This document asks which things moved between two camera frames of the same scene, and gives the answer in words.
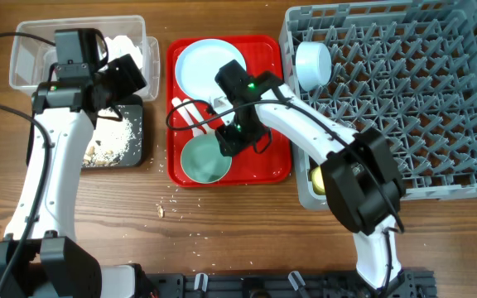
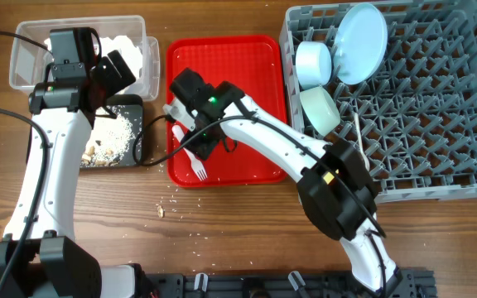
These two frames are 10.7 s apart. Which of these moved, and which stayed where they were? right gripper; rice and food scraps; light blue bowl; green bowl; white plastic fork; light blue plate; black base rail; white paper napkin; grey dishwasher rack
Moved: right gripper; green bowl; light blue plate; white plastic fork
Stayed: black base rail; light blue bowl; rice and food scraps; grey dishwasher rack; white paper napkin
